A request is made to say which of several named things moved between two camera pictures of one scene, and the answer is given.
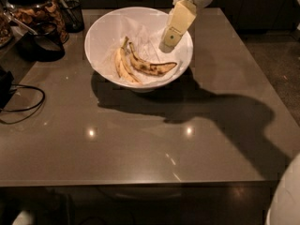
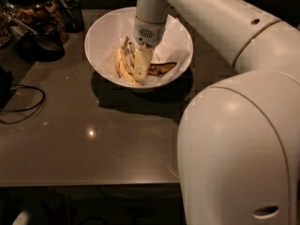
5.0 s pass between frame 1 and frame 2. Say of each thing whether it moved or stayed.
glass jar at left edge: stayed
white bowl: stayed
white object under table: stayed
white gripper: moved
